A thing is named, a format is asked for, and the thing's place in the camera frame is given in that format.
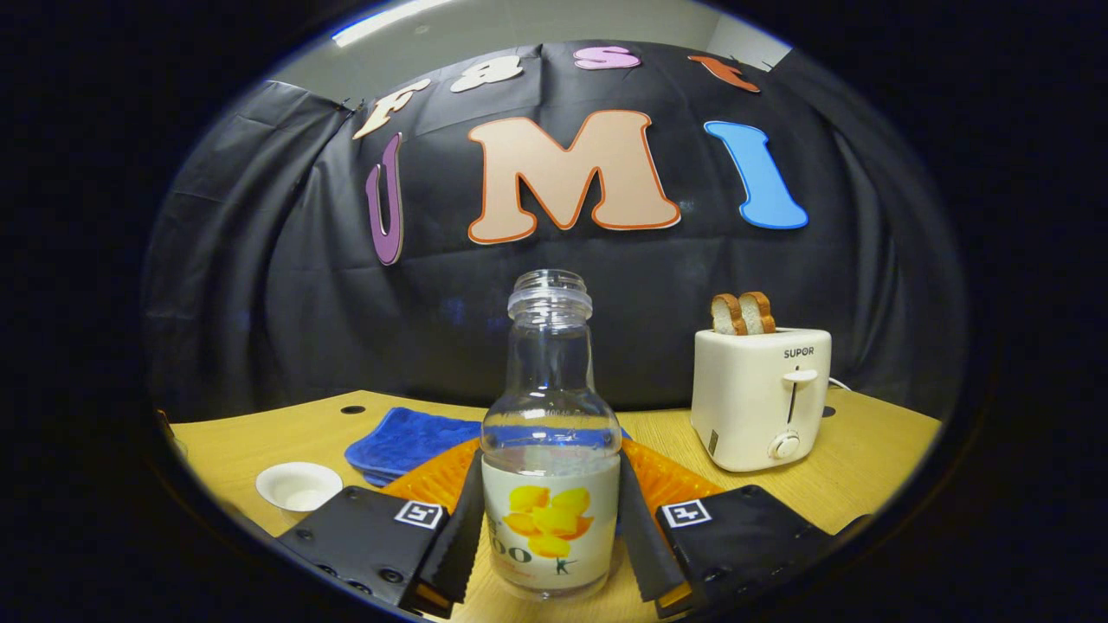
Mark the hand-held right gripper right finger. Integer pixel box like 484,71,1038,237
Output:
616,437,836,617

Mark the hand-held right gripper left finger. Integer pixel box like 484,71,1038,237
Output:
275,437,486,617

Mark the clear glass water bottle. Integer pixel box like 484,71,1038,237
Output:
480,269,622,602

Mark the yellow ceramic teacup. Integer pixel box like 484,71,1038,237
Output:
255,461,344,513

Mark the blue folded towel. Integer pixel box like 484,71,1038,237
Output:
345,407,633,487

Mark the black backdrop cloth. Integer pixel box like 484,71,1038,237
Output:
143,42,969,425

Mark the cream white toaster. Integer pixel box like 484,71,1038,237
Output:
691,327,833,473

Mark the toast bread slice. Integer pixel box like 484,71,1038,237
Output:
738,291,776,336
711,293,748,337

